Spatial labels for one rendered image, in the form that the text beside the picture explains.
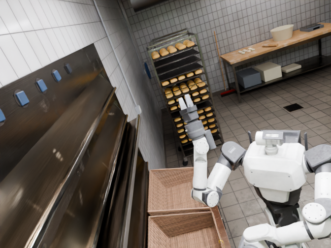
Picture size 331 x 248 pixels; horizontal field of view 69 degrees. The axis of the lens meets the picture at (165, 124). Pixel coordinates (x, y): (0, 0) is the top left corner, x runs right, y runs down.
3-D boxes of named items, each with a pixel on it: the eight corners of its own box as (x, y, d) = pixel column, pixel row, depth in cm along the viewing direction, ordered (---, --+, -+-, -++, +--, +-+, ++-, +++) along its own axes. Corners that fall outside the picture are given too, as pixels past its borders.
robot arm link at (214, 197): (200, 204, 130) (219, 169, 136) (218, 213, 119) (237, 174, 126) (187, 195, 124) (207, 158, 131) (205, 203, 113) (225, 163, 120)
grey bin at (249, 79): (245, 88, 499) (242, 77, 489) (237, 82, 545) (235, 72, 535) (261, 83, 496) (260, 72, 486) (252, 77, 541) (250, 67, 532)
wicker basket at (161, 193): (157, 236, 196) (146, 212, 184) (157, 190, 247) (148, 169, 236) (215, 221, 191) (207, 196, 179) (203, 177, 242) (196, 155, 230)
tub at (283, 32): (277, 43, 475) (276, 32, 466) (267, 41, 514) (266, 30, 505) (299, 35, 471) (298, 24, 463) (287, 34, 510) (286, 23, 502)
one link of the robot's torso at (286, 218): (257, 196, 157) (253, 175, 149) (277, 191, 155) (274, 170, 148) (278, 232, 131) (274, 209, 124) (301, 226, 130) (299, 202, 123)
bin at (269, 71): (265, 82, 495) (263, 71, 485) (255, 76, 541) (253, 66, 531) (282, 76, 493) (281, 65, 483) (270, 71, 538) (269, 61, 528)
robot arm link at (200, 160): (193, 138, 125) (193, 163, 126) (194, 139, 116) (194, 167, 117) (206, 138, 125) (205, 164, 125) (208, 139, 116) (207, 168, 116)
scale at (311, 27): (309, 32, 471) (308, 28, 469) (299, 31, 501) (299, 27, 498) (324, 27, 469) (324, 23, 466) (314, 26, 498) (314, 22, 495)
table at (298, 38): (239, 104, 497) (230, 62, 460) (227, 92, 570) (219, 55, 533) (347, 70, 478) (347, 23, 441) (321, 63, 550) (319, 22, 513)
